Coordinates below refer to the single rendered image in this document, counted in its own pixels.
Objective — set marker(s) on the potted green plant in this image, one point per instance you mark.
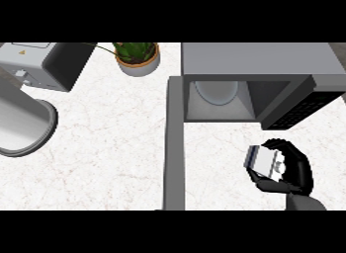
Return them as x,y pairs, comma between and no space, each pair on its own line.
137,58

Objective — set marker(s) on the grey microwave door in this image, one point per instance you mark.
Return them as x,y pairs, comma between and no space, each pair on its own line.
173,145

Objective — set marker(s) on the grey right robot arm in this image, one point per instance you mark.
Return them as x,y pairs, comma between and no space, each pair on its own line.
301,202

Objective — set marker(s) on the glass microwave turntable plate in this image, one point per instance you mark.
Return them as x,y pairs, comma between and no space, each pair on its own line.
216,91

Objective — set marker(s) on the white milk carton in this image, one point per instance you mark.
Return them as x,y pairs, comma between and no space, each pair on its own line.
266,162

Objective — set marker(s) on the grey microwave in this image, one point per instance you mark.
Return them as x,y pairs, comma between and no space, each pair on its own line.
267,72

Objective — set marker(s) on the white and black toaster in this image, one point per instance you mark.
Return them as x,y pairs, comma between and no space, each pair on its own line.
41,66

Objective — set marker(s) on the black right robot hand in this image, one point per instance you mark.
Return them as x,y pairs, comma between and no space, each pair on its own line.
296,171

